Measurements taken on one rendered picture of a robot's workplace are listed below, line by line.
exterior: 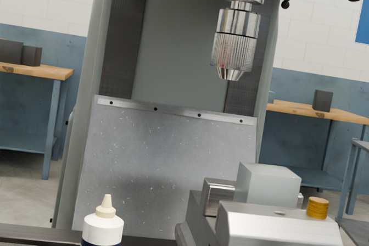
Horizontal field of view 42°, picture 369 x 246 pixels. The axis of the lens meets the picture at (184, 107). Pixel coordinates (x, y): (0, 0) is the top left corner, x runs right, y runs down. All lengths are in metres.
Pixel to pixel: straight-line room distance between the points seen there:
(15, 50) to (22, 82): 0.61
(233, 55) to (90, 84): 0.45
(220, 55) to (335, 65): 4.72
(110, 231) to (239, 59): 0.22
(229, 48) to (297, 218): 0.19
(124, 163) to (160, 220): 0.12
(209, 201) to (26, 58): 3.79
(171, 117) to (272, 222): 0.43
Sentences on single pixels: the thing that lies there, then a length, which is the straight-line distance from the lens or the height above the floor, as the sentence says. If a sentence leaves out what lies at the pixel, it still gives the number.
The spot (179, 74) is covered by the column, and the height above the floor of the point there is 1.17.
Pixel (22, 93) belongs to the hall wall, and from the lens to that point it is 4.83.
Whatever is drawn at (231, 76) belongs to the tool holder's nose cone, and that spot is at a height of 1.20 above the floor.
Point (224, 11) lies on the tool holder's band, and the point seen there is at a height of 1.27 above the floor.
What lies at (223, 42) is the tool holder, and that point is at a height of 1.23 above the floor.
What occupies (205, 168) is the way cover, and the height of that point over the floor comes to 1.01.
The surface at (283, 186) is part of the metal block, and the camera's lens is 0.56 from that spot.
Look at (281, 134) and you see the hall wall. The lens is 5.10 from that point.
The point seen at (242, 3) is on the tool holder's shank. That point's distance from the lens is 0.54.
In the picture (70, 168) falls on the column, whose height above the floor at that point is 0.96.
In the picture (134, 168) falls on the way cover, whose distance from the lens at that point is 0.87.
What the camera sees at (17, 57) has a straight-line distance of 4.29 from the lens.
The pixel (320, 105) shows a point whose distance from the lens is 4.49.
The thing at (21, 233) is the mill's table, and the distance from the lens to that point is 0.68.
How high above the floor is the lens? 1.22
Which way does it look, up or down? 7 degrees down
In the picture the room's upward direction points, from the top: 9 degrees clockwise
